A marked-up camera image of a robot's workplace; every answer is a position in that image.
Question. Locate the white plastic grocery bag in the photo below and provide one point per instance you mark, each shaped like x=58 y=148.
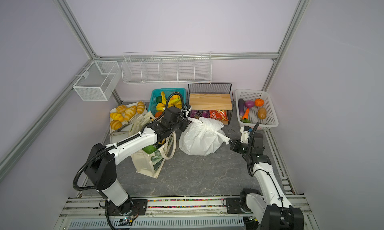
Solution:
x=202 y=137

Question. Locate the striped bread right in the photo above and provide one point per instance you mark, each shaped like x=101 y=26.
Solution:
x=140 y=107

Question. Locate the orange carrot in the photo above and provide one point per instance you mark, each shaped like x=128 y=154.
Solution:
x=246 y=114

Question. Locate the beige canvas tote bag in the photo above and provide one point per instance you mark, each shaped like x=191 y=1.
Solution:
x=151 y=165

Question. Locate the croissant bread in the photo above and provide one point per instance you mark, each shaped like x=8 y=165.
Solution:
x=117 y=117
x=121 y=109
x=115 y=125

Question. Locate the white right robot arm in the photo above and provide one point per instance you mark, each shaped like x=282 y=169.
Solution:
x=270 y=206

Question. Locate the metal tongs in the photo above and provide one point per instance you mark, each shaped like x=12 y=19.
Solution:
x=120 y=130

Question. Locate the croissant bread left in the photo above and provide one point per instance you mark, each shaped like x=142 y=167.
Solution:
x=117 y=117

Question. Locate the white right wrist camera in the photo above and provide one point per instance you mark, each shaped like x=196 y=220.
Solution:
x=245 y=134

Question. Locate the white wire wall rack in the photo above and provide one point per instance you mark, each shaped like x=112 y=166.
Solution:
x=167 y=67

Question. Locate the white plastic vegetable basket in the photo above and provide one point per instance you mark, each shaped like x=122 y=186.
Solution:
x=270 y=121

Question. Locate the croissant bread bottom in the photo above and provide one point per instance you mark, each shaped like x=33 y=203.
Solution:
x=115 y=125

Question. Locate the orange fruit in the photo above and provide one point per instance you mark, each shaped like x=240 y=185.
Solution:
x=177 y=96

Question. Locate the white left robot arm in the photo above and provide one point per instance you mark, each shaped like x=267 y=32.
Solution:
x=99 y=171

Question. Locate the striped bread loaf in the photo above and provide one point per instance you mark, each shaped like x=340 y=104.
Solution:
x=130 y=113

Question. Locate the red chips bag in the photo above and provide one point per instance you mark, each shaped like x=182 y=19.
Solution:
x=219 y=115

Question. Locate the white mesh wall box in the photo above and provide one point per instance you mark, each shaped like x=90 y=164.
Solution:
x=98 y=81

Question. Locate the purple onion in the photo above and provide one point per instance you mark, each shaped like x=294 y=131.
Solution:
x=249 y=104

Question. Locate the brown potato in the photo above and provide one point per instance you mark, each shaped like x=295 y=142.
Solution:
x=262 y=113

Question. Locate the croissant bread top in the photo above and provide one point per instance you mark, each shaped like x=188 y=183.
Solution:
x=121 y=109

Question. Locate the yellow banana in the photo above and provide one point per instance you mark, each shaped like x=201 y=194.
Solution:
x=168 y=100

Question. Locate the teal plastic fruit basket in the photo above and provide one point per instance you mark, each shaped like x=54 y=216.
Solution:
x=168 y=91

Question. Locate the green snack bag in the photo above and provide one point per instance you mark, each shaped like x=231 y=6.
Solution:
x=150 y=149

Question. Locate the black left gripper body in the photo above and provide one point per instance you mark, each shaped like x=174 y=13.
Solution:
x=183 y=125

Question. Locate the purple snack bag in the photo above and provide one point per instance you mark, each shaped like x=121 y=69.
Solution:
x=199 y=113

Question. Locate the black mesh wooden shelf rack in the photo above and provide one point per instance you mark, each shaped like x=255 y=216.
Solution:
x=212 y=96

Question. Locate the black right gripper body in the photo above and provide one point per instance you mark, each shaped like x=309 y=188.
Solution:
x=240 y=147

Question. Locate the orange pumpkin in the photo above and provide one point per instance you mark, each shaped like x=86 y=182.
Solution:
x=259 y=102

